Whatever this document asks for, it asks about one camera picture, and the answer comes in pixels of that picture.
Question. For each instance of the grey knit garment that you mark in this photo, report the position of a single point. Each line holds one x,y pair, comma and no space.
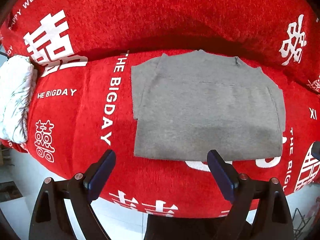
188,104

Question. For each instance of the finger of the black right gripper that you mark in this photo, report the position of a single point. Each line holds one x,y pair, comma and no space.
315,151

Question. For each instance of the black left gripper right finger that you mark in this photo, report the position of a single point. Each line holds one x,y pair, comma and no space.
239,192

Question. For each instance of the white floral quilt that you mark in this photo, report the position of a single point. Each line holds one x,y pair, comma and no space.
18,81

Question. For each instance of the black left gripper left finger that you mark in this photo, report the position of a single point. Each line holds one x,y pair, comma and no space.
86,187

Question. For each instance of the black wire rack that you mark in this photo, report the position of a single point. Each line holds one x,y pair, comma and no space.
306,226

